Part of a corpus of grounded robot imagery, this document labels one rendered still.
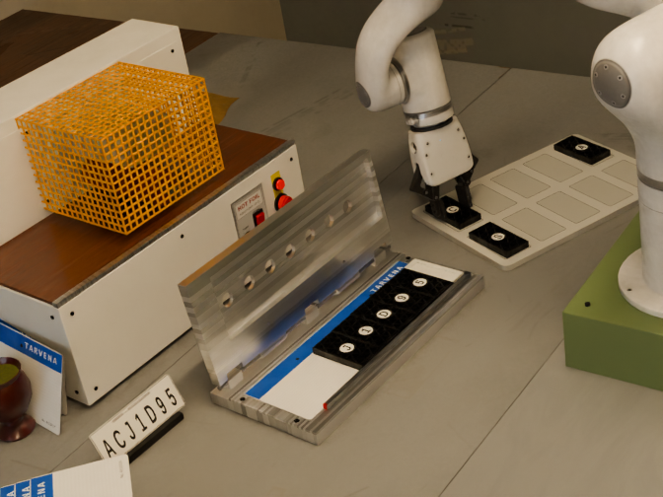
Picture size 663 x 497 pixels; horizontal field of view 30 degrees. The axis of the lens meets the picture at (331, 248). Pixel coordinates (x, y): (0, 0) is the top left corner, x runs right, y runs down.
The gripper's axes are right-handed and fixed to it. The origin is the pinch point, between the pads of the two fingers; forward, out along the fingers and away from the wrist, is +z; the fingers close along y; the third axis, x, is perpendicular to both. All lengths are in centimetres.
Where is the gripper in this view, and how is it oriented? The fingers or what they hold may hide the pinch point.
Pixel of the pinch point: (451, 203)
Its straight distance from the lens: 220.5
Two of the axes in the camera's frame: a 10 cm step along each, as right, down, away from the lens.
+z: 2.6, 9.0, 3.5
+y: 8.2, -4.0, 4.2
